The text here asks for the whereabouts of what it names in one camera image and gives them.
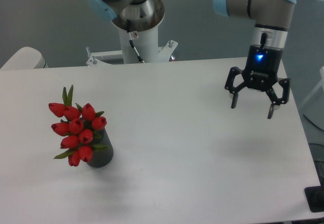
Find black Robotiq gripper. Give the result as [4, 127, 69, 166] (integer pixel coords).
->
[224, 45, 291, 120]

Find red tulip bouquet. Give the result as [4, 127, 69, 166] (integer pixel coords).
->
[49, 86, 107, 167]

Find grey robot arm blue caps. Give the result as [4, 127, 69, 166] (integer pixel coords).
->
[87, 0, 297, 118]

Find dark grey ribbed vase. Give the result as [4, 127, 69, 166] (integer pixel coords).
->
[79, 127, 113, 168]

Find white furniture at right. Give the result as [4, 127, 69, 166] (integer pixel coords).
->
[300, 66, 323, 111]

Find black device at table edge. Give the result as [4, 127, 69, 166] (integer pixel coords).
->
[304, 186, 323, 213]

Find white chair at left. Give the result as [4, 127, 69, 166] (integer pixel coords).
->
[1, 47, 48, 71]

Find black cable on floor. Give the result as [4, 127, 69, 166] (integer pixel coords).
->
[302, 113, 324, 131]

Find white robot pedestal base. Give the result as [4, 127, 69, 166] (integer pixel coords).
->
[86, 0, 178, 66]

